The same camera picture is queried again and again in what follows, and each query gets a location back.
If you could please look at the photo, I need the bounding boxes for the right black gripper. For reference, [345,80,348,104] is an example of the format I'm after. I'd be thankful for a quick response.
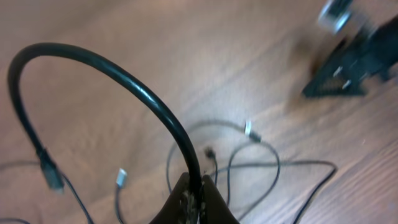
[302,15,397,98]

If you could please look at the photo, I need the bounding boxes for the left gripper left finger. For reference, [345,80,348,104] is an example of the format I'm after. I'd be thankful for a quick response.
[150,172,190,224]

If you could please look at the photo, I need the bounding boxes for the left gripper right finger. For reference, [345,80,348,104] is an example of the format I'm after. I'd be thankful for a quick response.
[200,175,239,224]

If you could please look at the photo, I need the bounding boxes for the black USB cable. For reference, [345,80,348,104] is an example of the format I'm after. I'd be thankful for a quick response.
[0,42,339,224]

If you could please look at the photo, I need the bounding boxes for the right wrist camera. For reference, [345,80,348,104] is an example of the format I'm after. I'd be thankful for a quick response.
[318,0,353,34]

